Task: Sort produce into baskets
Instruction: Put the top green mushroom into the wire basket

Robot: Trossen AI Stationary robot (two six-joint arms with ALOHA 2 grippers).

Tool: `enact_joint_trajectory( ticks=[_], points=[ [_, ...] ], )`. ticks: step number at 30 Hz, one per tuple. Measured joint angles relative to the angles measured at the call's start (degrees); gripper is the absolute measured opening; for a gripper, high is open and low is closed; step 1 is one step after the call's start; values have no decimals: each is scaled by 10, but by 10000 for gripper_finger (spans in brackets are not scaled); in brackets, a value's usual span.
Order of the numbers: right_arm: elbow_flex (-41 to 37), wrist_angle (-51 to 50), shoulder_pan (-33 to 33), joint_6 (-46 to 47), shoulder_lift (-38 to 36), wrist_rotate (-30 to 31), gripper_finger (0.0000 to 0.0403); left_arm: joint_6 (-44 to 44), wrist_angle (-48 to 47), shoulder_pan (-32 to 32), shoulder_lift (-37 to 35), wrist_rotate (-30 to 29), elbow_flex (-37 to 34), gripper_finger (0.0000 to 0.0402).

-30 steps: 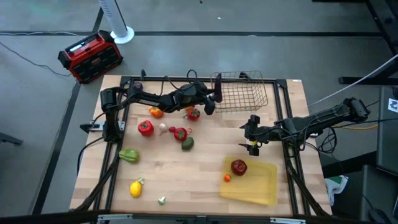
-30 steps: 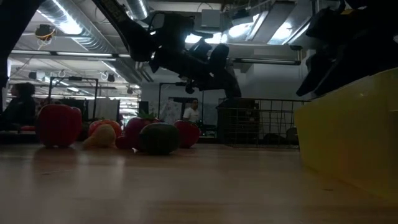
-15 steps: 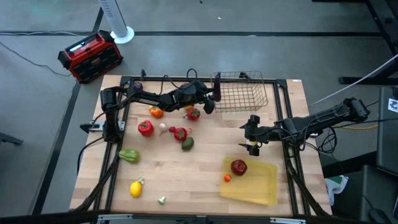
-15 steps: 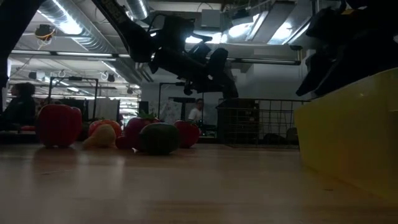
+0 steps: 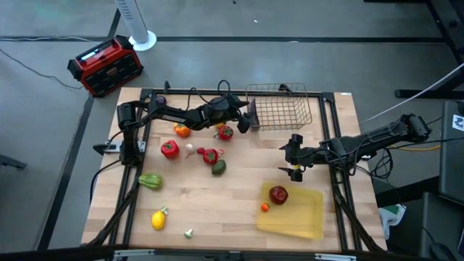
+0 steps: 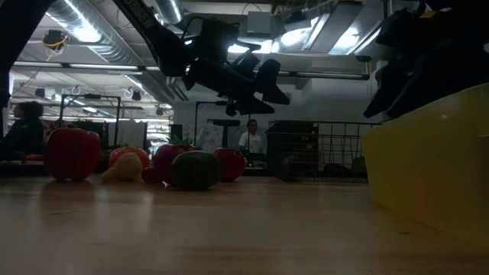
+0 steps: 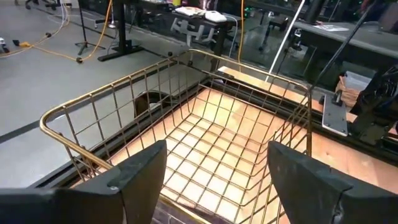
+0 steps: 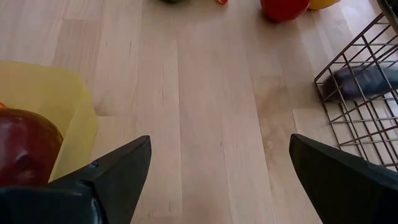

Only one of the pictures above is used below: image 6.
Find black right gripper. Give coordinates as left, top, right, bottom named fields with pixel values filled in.
left=362, top=7, right=489, bottom=118

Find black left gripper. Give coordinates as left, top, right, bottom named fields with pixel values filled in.
left=181, top=17, right=291, bottom=118

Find red fruit with green calyx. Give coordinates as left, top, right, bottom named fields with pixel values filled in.
left=212, top=147, right=247, bottom=183

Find green avocado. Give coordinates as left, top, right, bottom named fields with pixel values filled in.
left=170, top=150, right=222, bottom=191

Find shiny red round fruit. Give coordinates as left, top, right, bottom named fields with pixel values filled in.
left=152, top=136, right=198, bottom=186

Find orange bell pepper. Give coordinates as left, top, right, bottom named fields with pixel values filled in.
left=108, top=146, right=151, bottom=171

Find red bell pepper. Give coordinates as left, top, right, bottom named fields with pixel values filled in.
left=44, top=128, right=102, bottom=183

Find person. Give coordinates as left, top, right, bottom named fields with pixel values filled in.
left=238, top=118, right=264, bottom=156
left=0, top=101, right=45, bottom=161

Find grey ceiling box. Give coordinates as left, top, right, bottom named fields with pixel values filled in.
left=247, top=11, right=272, bottom=35

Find yellow plastic tray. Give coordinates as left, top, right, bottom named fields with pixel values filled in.
left=361, top=82, right=489, bottom=253

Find white partition panel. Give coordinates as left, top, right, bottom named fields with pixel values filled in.
left=108, top=120, right=148, bottom=149

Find wire mesh basket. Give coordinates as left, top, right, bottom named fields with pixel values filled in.
left=266, top=120, right=381, bottom=183

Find long ceiling light rail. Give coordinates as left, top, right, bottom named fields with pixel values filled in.
left=11, top=60, right=371, bottom=80

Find yellow ceiling cord reel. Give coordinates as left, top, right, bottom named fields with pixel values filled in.
left=41, top=29, right=70, bottom=50

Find black table frame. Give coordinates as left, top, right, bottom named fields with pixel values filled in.
left=0, top=160, right=368, bottom=179

